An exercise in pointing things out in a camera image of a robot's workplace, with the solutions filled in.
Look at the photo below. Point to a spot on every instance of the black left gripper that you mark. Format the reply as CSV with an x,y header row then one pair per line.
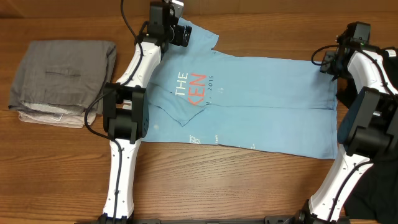
x,y
178,38

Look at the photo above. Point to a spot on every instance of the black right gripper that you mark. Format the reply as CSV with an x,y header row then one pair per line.
x,y
325,68

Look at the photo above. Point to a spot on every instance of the light blue printed t-shirt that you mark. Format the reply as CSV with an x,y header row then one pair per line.
x,y
201,96

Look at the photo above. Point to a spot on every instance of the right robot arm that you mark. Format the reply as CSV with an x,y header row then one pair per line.
x,y
329,199

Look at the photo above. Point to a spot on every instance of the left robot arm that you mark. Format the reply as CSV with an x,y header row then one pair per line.
x,y
126,107

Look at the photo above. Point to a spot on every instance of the folded grey trousers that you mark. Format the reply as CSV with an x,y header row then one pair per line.
x,y
62,75

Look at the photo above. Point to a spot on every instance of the folded beige garment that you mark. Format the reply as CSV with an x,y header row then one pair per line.
x,y
62,120

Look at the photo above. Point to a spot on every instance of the black garment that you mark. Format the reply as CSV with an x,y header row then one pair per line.
x,y
373,193

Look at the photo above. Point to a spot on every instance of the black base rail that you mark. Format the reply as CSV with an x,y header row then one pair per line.
x,y
205,221

